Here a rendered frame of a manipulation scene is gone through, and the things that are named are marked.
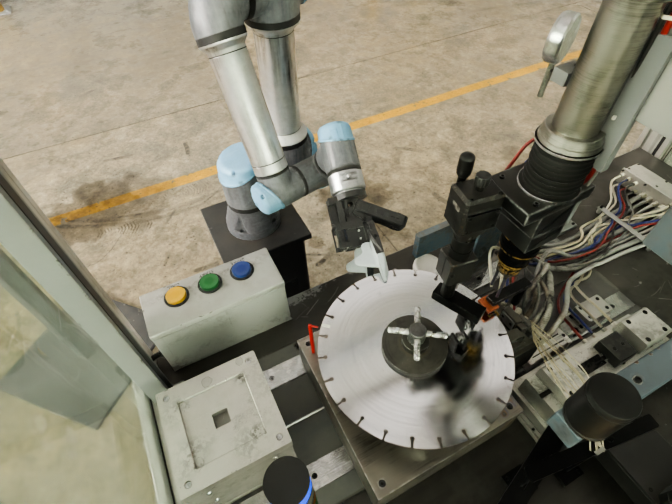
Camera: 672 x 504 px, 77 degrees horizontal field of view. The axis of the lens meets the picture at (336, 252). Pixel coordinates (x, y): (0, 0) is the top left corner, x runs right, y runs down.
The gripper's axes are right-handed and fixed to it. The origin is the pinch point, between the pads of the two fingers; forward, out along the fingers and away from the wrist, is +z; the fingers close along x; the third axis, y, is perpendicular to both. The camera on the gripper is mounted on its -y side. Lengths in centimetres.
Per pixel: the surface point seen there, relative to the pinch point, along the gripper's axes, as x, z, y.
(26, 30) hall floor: -312, -306, 202
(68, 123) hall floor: -212, -156, 139
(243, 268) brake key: -4.2, -9.7, 27.2
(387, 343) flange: 15.3, 10.0, 4.9
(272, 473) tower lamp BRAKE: 43, 15, 25
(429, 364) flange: 18.4, 14.5, -0.4
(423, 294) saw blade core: 9.9, 3.7, -5.1
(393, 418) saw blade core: 21.1, 20.3, 7.9
